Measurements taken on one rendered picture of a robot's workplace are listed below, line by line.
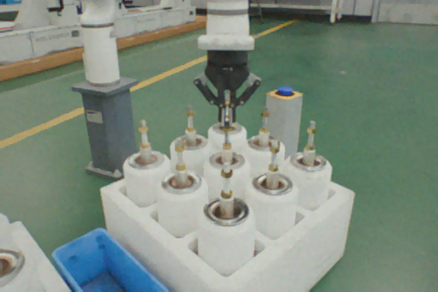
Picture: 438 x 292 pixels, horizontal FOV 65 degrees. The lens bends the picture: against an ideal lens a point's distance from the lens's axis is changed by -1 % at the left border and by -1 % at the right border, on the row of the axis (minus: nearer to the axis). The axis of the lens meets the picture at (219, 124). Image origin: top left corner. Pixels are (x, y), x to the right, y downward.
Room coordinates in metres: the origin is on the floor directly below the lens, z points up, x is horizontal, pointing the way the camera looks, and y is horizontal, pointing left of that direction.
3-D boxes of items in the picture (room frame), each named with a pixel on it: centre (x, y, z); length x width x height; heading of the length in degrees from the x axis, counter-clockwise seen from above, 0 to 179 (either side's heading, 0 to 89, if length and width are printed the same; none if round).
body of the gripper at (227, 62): (0.63, -0.01, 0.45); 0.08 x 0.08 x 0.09
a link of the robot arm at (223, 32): (0.61, -0.01, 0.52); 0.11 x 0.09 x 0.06; 176
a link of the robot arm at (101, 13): (1.04, 0.35, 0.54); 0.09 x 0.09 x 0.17; 77
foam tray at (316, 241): (0.63, -0.02, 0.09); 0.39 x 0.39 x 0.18; 44
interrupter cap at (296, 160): (0.62, -0.18, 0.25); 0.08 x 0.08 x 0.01
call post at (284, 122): (0.88, -0.17, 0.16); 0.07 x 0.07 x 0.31; 44
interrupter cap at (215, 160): (0.63, -0.02, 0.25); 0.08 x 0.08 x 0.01
